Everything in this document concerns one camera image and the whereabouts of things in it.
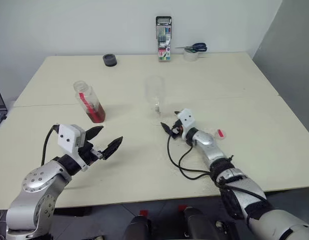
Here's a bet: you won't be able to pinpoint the clear wine glass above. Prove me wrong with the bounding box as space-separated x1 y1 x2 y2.
143 75 170 123

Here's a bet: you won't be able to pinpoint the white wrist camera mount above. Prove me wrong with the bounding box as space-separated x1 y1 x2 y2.
56 123 90 174
176 108 197 140

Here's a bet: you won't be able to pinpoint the red white bottle cap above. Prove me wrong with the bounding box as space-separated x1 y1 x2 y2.
213 127 228 141

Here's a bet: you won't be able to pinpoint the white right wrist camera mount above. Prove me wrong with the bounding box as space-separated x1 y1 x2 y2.
176 108 197 140

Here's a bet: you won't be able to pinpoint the marker pen box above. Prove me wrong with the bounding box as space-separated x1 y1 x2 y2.
155 15 173 62

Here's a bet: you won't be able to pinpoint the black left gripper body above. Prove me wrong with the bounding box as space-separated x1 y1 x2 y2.
79 140 107 166

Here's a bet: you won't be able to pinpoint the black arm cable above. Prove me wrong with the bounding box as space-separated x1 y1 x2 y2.
166 133 220 181
41 124 61 166

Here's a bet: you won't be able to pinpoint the dark rounded shape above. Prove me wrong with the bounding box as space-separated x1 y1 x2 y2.
122 215 152 240

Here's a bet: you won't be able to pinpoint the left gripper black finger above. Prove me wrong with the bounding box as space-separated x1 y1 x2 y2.
102 135 124 161
84 125 105 142

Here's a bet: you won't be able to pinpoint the clear tape roll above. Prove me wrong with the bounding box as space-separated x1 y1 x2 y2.
182 48 200 62

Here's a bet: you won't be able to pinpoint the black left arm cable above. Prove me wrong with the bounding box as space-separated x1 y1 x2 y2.
41 124 61 166

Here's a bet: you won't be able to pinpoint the blue handled scissors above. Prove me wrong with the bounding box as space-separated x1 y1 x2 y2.
174 42 209 54

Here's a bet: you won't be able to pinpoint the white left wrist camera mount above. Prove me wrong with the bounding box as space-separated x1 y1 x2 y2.
56 123 90 174

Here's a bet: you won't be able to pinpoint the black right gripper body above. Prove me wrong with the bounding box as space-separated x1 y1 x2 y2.
169 119 185 139

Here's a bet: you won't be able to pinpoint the plastic bottle with red liquid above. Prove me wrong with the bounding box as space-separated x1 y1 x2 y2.
73 80 107 124

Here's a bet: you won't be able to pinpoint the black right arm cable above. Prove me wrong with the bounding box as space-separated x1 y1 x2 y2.
166 133 220 181

